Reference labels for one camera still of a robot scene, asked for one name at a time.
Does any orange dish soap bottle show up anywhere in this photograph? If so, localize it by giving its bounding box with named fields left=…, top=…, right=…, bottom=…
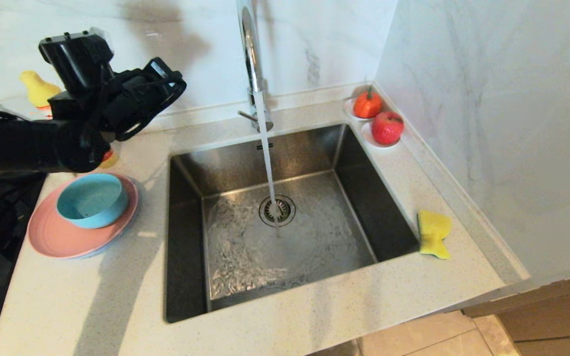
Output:
left=20, top=70, right=118, bottom=169

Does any blue bowl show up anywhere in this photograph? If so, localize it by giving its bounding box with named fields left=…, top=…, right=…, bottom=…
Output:
left=56, top=173, right=129, bottom=229

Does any yellow green sponge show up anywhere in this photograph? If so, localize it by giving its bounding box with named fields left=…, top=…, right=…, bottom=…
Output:
left=417, top=209, right=453, bottom=260

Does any stainless steel sink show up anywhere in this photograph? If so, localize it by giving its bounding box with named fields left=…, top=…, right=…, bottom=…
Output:
left=164, top=124, right=421, bottom=324

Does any chrome faucet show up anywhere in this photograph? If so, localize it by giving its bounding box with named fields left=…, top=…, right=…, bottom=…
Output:
left=236, top=0, right=273, bottom=133

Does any grey plate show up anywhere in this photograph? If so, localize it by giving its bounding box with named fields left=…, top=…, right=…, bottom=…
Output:
left=75, top=179, right=147, bottom=261

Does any pink plate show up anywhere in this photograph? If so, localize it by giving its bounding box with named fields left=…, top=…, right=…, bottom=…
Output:
left=28, top=173, right=140, bottom=260

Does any metal drain strainer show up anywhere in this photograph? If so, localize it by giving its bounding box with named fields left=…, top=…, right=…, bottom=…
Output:
left=259, top=194, right=296, bottom=227

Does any small white dish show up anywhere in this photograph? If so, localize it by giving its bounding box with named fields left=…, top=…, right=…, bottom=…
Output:
left=360, top=121, right=400, bottom=149
left=343, top=97, right=382, bottom=122

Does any orange toy pumpkin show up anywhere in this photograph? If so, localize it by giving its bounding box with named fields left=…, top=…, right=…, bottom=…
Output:
left=353, top=88, right=382, bottom=119

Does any red toy apple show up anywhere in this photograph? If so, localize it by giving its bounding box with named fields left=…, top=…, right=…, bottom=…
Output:
left=371, top=111, right=404, bottom=145

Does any wooden cabinet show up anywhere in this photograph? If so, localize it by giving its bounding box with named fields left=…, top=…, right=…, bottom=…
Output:
left=463, top=268, right=570, bottom=356

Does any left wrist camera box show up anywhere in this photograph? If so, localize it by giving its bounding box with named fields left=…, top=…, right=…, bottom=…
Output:
left=39, top=32, right=115, bottom=93

